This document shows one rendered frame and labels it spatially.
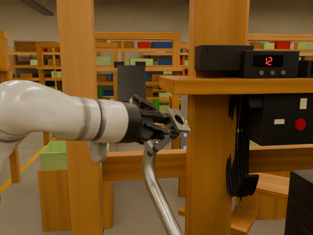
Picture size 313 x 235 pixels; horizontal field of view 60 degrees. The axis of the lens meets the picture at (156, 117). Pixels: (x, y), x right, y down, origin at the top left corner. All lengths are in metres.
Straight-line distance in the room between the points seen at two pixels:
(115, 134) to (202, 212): 0.58
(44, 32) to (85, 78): 10.17
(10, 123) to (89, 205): 0.58
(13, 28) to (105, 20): 3.26
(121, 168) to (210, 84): 0.43
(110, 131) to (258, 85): 0.45
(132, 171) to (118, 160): 0.07
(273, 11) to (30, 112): 11.77
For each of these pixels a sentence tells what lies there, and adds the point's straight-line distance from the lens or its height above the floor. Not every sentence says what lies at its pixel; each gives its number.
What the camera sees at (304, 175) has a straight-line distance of 0.97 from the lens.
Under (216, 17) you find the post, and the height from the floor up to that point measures 1.71.
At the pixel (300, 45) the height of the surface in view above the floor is 2.12.
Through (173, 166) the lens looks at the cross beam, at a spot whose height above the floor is 1.23.
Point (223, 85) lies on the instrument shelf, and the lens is 0.73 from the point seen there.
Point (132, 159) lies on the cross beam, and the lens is 0.94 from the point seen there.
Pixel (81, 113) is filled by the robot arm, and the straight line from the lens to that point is 0.42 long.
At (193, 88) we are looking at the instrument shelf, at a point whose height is 1.52.
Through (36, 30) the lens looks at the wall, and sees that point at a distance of 11.05.
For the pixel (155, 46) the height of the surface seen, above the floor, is 2.06.
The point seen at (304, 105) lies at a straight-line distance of 0.87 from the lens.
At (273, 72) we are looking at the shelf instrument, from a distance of 0.81.
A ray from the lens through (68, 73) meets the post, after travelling 0.80.
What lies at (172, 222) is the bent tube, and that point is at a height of 1.26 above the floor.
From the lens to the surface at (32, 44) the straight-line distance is 11.03.
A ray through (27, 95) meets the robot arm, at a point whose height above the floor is 1.54.
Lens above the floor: 1.58
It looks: 11 degrees down
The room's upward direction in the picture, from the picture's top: straight up
